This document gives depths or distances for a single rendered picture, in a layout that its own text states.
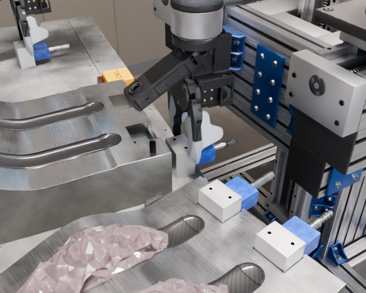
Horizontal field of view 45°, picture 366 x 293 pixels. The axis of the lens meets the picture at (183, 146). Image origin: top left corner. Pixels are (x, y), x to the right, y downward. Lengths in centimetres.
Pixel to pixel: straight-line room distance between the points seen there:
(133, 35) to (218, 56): 211
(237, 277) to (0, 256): 34
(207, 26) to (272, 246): 30
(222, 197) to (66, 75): 63
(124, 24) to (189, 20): 211
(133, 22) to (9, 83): 170
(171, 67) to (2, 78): 59
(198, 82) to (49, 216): 30
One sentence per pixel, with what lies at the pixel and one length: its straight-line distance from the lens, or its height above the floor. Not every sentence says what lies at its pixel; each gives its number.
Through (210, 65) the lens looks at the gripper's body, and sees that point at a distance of 69.
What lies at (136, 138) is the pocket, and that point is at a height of 86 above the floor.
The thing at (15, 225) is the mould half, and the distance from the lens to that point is 69.
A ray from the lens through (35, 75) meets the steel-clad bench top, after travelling 115.
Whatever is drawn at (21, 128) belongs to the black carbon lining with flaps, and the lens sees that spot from 80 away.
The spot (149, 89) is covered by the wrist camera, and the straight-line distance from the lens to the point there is 66.
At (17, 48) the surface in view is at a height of 85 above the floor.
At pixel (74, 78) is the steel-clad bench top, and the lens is 111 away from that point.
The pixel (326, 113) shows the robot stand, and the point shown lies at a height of 93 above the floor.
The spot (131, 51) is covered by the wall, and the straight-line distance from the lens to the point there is 281.
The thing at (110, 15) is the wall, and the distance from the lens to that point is 268.
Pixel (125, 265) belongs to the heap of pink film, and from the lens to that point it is 52.
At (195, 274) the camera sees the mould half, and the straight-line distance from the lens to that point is 55.
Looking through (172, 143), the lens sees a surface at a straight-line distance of 76.
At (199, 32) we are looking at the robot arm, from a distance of 63.
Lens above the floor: 130
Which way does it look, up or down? 36 degrees down
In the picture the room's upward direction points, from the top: straight up
